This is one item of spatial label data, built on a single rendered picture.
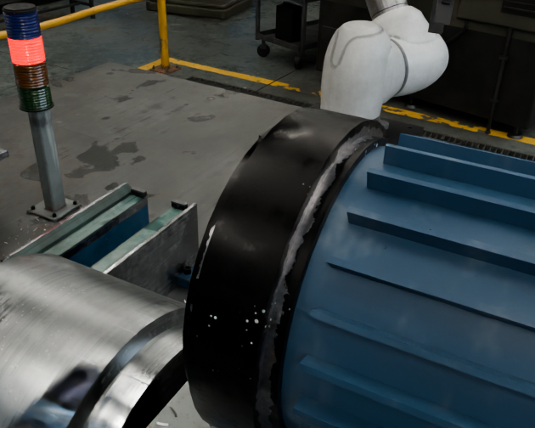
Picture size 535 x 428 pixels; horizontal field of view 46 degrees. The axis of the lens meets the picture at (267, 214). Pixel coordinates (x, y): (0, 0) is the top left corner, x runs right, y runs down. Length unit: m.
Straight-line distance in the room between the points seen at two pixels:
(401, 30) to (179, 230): 0.86
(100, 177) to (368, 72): 0.67
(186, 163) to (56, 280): 1.02
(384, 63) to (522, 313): 1.33
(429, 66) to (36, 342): 1.37
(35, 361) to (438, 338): 0.32
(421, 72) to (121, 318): 1.30
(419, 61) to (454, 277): 1.43
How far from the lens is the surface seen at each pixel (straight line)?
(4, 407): 0.49
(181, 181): 1.46
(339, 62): 1.54
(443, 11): 1.29
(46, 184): 1.35
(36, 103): 1.27
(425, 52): 1.69
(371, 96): 1.56
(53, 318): 0.51
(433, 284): 0.26
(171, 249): 1.07
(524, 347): 0.25
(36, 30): 1.24
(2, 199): 1.47
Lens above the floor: 1.48
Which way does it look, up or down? 31 degrees down
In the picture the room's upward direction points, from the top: 2 degrees clockwise
